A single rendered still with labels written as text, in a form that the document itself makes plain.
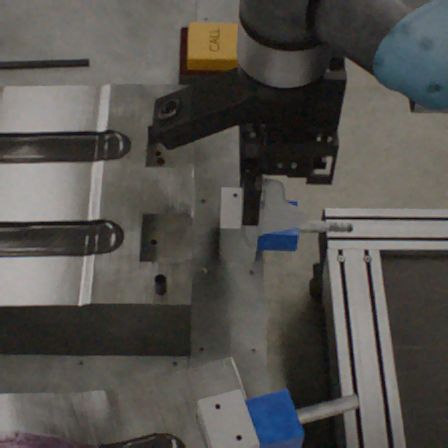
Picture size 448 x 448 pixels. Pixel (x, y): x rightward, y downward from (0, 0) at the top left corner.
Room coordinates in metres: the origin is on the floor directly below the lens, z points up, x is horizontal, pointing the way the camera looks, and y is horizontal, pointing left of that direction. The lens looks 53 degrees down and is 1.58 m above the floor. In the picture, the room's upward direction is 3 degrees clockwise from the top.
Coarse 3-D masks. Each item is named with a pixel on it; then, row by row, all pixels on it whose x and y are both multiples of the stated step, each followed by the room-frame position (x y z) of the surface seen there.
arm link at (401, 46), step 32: (320, 0) 0.51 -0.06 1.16; (352, 0) 0.50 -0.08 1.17; (384, 0) 0.50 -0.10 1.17; (416, 0) 0.49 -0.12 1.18; (320, 32) 0.51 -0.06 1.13; (352, 32) 0.49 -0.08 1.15; (384, 32) 0.48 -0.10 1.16; (416, 32) 0.47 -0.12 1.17; (384, 64) 0.47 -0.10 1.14; (416, 64) 0.46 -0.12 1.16; (416, 96) 0.46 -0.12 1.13
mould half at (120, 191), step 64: (0, 128) 0.64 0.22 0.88; (64, 128) 0.64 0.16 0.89; (128, 128) 0.64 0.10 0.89; (0, 192) 0.56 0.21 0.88; (64, 192) 0.56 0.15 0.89; (128, 192) 0.56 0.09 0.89; (192, 192) 0.56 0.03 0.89; (128, 256) 0.49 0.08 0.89; (0, 320) 0.43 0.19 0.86; (64, 320) 0.44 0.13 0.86; (128, 320) 0.44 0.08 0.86
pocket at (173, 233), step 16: (144, 224) 0.53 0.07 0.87; (160, 224) 0.54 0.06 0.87; (176, 224) 0.54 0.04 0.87; (192, 224) 0.53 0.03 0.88; (144, 240) 0.52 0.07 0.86; (160, 240) 0.53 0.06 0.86; (176, 240) 0.53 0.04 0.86; (192, 240) 0.52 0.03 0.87; (144, 256) 0.51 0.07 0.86; (160, 256) 0.51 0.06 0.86; (176, 256) 0.51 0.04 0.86; (192, 256) 0.50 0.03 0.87
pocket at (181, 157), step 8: (152, 136) 0.64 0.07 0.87; (152, 144) 0.64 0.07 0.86; (160, 144) 0.64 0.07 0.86; (192, 144) 0.63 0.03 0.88; (152, 152) 0.63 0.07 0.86; (160, 152) 0.63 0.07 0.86; (168, 152) 0.63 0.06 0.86; (176, 152) 0.63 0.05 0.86; (184, 152) 0.63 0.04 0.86; (192, 152) 0.62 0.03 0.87; (152, 160) 0.62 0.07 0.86; (168, 160) 0.62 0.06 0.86; (176, 160) 0.62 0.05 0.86; (184, 160) 0.62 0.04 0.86; (192, 160) 0.61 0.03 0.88
